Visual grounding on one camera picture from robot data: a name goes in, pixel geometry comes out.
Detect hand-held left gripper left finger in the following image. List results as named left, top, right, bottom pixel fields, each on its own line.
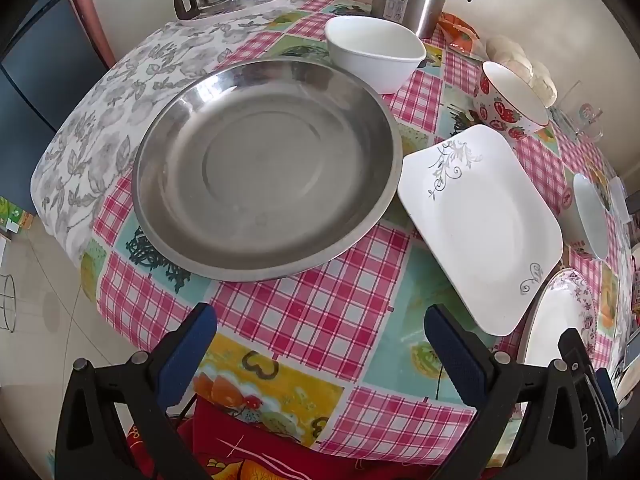
left=54, top=302, right=219, bottom=480

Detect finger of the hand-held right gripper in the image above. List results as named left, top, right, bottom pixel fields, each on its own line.
left=559, top=327, right=601, bottom=411
left=595, top=367, right=622, bottom=418

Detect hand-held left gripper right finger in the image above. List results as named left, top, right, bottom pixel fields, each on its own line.
left=424, top=304, right=590, bottom=480

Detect pink floral round plate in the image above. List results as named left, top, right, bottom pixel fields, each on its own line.
left=517, top=268, right=598, bottom=376

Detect square white plate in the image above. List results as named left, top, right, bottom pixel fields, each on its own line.
left=397, top=124, right=565, bottom=337

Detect pale blue bowl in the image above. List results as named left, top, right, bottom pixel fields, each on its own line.
left=572, top=172, right=612, bottom=261

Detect stainless steel basin plate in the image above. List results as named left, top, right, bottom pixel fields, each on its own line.
left=132, top=57, right=403, bottom=282

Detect strawberry print bowl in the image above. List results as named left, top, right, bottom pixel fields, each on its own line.
left=472, top=60, right=551, bottom=142

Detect plain white bowl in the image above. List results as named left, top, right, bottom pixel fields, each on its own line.
left=325, top=15, right=427, bottom=95

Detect red printed cloth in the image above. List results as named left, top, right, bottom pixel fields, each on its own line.
left=125, top=395, right=451, bottom=480

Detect green box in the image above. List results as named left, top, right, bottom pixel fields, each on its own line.
left=0, top=195, right=34, bottom=237

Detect glass mug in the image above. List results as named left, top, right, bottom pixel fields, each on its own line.
left=550, top=80, right=606, bottom=142

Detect bag of steamed buns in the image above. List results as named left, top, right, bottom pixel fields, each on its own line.
left=485, top=35, right=558, bottom=108

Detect blue cabinet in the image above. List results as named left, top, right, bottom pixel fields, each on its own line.
left=0, top=0, right=108, bottom=133

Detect orange snack packet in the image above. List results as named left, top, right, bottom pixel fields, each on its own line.
left=437, top=12, right=481, bottom=56

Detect pink board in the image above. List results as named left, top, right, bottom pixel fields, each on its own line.
left=70, top=0, right=117, bottom=68

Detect white serving tray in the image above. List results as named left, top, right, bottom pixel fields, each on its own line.
left=177, top=0, right=296, bottom=28

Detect metal wire stand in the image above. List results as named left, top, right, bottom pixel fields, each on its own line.
left=0, top=272, right=19, bottom=333

